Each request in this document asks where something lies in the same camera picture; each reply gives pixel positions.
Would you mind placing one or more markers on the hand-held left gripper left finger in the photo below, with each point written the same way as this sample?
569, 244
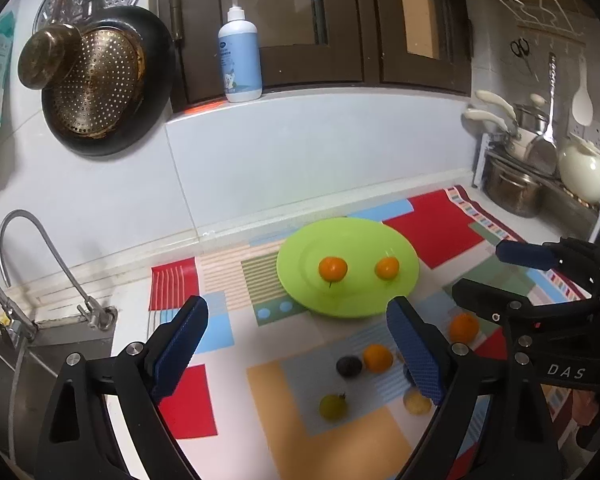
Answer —
180, 350

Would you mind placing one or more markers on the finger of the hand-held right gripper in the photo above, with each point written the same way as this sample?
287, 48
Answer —
525, 255
480, 295

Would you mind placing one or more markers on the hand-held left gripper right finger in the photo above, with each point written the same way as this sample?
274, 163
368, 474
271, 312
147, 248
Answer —
415, 355

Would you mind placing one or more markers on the yellow plum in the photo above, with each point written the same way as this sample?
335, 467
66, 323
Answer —
416, 403

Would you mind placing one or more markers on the dark plum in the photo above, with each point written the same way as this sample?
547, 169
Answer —
349, 366

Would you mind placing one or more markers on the green plum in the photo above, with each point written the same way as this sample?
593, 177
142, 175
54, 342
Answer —
333, 406

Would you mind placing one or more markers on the orange with stem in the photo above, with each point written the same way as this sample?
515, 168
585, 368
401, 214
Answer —
332, 269

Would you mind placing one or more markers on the green plate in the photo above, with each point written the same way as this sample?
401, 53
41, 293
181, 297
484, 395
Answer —
350, 245

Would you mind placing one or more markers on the metal dish rack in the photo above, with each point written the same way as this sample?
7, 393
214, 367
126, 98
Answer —
570, 210

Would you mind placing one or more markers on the large steel pot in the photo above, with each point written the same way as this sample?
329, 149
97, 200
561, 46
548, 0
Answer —
512, 190

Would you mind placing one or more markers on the white round kettle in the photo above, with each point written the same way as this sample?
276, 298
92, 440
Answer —
582, 172

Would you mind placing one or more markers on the metal spatula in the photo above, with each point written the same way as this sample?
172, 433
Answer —
542, 155

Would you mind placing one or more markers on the white pot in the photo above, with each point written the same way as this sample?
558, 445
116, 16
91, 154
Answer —
515, 146

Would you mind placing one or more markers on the colourful patchwork mat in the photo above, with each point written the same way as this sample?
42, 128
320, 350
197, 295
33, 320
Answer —
280, 400

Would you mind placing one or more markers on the small lidded steel pot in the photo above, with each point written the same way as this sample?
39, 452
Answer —
530, 120

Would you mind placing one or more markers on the steel sink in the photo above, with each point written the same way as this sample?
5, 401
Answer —
30, 385

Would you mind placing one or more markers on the arched metal faucet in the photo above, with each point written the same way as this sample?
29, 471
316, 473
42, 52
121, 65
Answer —
55, 255

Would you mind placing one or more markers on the white rice paddle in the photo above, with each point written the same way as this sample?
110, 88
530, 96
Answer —
582, 105

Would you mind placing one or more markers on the thin metal faucet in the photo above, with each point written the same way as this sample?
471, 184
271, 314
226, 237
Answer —
0, 300

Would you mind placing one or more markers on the black scissors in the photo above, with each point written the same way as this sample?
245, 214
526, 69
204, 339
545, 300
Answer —
520, 49

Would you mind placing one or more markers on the golden perforated strainer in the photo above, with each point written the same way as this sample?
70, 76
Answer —
97, 85

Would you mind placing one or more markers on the black frying pan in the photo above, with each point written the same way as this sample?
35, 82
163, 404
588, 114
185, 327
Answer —
155, 60

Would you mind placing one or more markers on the blue soap pump bottle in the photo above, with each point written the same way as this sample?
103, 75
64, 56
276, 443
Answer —
240, 60

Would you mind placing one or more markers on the brass ladle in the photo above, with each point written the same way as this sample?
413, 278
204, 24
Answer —
47, 55

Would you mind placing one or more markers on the dark wooden window frame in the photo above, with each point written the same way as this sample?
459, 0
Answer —
360, 60

